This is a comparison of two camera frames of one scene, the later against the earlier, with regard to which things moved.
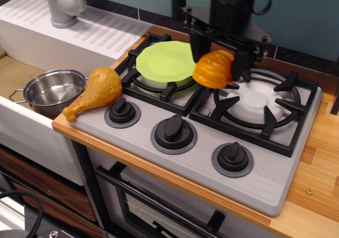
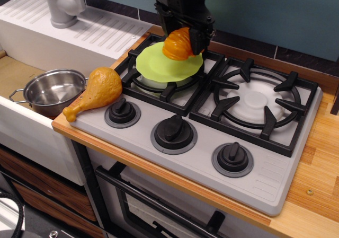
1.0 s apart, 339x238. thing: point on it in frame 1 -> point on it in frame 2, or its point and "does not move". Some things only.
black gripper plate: [198, 19] -> [193, 14]
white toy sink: [28, 44] does not move
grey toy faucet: [64, 7] does not move
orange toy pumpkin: [214, 69] -> [177, 44]
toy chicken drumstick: [104, 86] does not move
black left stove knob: [122, 114] does not move
